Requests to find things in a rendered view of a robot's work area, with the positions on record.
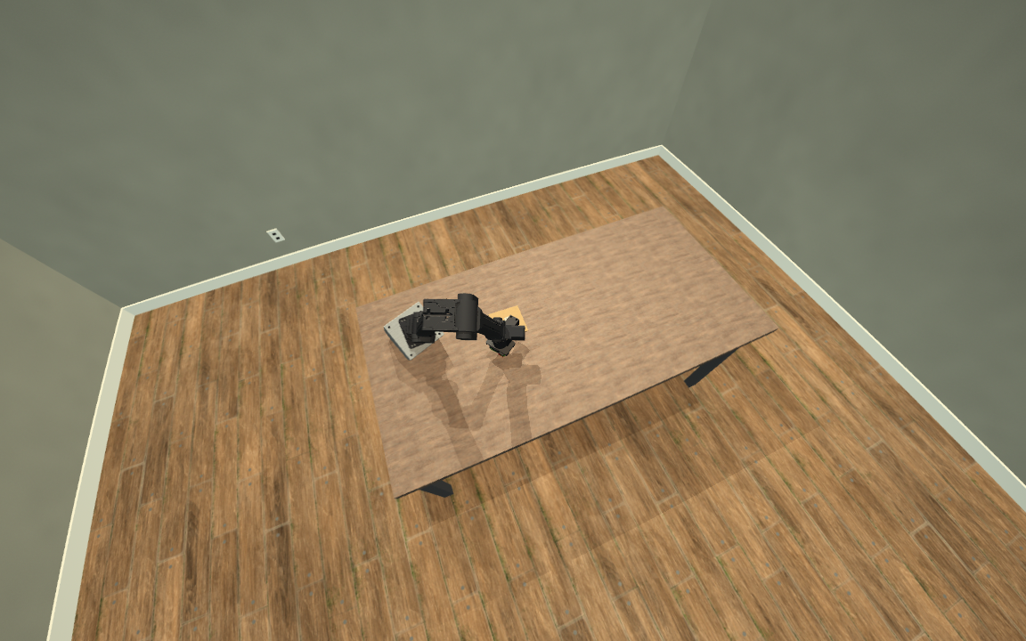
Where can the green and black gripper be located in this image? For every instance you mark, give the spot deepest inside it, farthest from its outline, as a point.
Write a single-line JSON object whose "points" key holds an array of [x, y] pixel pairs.
{"points": [[501, 348]]}

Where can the tan flat mat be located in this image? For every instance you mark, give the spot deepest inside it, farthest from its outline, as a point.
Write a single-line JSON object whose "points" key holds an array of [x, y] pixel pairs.
{"points": [[514, 311]]}

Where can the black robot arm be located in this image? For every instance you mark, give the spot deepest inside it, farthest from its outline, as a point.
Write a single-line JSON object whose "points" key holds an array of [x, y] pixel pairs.
{"points": [[464, 316]]}

